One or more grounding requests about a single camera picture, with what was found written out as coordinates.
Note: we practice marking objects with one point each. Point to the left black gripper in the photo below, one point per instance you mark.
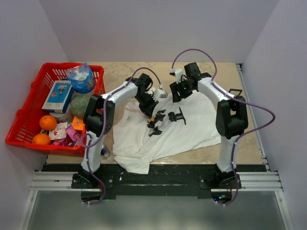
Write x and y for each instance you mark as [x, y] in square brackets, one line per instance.
[148, 109]

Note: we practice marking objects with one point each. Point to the black metal bracket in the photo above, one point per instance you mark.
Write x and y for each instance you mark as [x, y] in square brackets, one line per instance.
[235, 92]

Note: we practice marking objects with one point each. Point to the red white snack packet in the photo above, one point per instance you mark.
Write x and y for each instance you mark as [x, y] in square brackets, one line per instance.
[59, 132]

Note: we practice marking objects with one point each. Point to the blue plastic bag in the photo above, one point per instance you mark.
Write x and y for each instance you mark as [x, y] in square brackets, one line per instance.
[81, 78]

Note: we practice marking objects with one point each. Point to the aluminium rail frame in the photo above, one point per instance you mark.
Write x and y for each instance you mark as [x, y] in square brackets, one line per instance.
[53, 204]

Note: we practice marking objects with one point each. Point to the upper orange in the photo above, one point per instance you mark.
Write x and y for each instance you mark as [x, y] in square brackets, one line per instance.
[48, 123]

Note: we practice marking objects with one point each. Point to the lower orange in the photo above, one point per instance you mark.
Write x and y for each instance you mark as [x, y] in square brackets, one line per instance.
[41, 139]

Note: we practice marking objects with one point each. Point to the blue red drink can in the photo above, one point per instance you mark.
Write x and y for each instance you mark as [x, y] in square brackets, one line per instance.
[105, 151]

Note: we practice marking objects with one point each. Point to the orange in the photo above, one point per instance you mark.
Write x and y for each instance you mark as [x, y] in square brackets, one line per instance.
[48, 123]
[41, 139]

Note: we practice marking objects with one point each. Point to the orange packet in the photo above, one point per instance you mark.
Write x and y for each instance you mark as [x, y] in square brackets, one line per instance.
[78, 124]

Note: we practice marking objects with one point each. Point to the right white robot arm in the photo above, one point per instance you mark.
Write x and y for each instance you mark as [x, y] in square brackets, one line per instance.
[231, 111]

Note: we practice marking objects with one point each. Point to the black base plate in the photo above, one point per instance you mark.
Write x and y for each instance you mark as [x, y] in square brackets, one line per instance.
[162, 180]

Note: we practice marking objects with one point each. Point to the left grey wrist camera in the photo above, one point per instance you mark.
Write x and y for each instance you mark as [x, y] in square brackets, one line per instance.
[159, 93]

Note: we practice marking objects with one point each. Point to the red plastic basket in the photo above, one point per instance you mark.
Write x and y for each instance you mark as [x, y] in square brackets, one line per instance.
[26, 123]

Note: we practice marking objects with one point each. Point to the white printed t-shirt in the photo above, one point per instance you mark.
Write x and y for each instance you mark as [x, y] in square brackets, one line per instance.
[135, 147]

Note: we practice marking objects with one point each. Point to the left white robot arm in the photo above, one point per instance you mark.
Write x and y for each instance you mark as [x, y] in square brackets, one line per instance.
[99, 115]

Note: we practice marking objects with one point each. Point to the pink packet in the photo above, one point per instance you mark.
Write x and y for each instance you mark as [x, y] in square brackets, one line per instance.
[72, 138]

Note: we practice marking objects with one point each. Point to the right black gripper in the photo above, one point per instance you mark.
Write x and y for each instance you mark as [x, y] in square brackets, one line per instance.
[174, 88]

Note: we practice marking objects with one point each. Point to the blue white razor box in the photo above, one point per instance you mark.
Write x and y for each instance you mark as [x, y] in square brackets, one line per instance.
[59, 97]

